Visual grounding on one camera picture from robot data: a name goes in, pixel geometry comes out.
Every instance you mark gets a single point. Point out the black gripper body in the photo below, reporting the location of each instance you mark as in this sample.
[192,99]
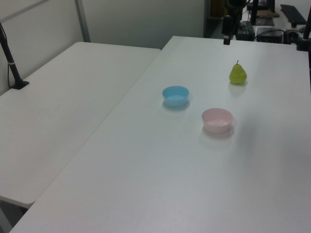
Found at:
[235,3]

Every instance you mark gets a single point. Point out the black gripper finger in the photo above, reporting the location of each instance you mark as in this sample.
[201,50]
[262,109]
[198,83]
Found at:
[227,26]
[236,24]

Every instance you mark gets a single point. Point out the green pear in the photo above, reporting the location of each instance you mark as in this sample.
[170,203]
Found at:
[238,75]

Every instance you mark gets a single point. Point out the blue plastic bowl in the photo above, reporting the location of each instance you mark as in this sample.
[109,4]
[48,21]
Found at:
[175,102]

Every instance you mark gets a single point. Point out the pink plastic bowl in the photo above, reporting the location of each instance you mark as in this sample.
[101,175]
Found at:
[217,127]

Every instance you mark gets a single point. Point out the black electronics box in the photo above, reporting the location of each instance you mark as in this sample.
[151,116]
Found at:
[269,35]

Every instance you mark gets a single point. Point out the grey device with orange knob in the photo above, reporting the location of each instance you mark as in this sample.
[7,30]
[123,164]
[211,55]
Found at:
[292,32]

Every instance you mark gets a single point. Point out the black keyboard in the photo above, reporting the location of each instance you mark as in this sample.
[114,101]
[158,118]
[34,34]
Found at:
[292,13]

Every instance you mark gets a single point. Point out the white rounded-corner table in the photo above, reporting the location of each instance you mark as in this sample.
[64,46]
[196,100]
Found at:
[60,102]

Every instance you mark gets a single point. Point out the black stand with base plate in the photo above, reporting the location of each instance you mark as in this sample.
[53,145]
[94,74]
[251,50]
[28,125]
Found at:
[255,12]

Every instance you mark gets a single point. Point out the black clamped mount pole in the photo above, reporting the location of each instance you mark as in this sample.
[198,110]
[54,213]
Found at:
[306,24]

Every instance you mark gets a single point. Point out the grey metal partition post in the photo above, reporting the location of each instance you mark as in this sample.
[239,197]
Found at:
[82,21]

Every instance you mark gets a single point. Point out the black camera pole with base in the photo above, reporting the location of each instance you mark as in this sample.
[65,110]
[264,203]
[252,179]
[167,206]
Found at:
[12,68]

